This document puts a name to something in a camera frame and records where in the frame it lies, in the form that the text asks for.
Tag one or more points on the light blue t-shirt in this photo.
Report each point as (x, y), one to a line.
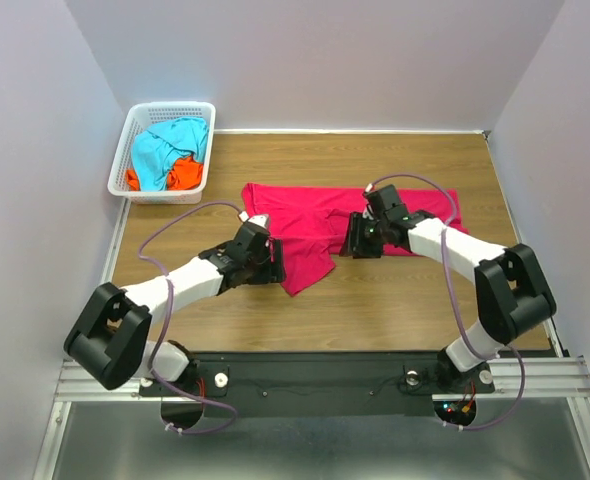
(155, 151)

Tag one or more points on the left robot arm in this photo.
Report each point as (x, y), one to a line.
(110, 337)

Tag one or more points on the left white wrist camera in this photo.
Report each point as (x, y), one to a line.
(260, 220)

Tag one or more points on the white plastic basket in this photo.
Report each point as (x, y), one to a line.
(139, 118)

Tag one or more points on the orange t-shirt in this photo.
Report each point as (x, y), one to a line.
(186, 174)

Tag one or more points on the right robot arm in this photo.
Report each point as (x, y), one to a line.
(512, 293)

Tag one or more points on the pink t-shirt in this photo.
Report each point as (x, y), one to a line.
(311, 222)

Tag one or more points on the aluminium rail frame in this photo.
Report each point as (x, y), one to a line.
(535, 425)

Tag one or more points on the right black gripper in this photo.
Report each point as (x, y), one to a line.
(354, 243)

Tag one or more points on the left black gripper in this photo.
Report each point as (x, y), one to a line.
(274, 270)

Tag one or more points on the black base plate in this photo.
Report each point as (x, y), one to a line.
(303, 384)

